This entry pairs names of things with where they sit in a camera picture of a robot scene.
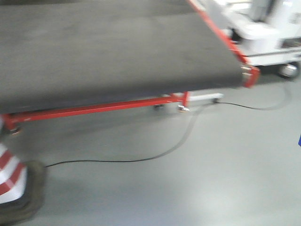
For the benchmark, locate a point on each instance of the white wheeled machine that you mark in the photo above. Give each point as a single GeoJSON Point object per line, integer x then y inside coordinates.
{"type": "Point", "coordinates": [268, 32]}

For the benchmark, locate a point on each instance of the red white traffic cone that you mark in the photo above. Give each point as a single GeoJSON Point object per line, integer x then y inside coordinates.
{"type": "Point", "coordinates": [22, 186]}

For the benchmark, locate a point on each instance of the red conveyor frame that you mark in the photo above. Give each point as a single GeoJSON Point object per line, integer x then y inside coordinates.
{"type": "Point", "coordinates": [61, 58]}

